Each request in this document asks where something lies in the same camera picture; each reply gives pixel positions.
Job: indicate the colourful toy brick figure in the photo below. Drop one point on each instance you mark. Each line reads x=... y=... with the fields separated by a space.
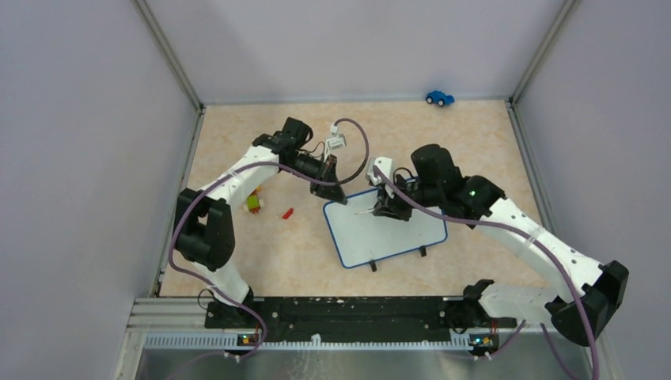
x=254 y=203

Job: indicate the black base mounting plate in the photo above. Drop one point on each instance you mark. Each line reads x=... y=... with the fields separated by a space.
x=355 y=319

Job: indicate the blue toy car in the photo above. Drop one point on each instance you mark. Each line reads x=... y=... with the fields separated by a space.
x=437 y=97

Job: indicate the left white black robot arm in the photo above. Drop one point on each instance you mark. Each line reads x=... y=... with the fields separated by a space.
x=203 y=231

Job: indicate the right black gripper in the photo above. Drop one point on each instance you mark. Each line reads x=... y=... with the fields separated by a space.
x=390 y=206

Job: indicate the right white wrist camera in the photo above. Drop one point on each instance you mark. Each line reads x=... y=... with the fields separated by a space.
x=377 y=168

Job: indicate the blue framed whiteboard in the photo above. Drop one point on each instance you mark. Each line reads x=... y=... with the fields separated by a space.
x=363 y=240

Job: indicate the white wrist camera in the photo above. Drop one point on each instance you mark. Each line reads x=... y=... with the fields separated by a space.
x=377 y=168
x=334 y=141

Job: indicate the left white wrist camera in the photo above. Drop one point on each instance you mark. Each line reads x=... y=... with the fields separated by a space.
x=334 y=141

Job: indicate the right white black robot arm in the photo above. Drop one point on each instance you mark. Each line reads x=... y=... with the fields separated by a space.
x=583 y=293

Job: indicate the red marker cap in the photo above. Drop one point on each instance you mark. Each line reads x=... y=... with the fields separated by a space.
x=288 y=213

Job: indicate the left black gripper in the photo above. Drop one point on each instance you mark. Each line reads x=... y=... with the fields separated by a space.
x=334 y=192

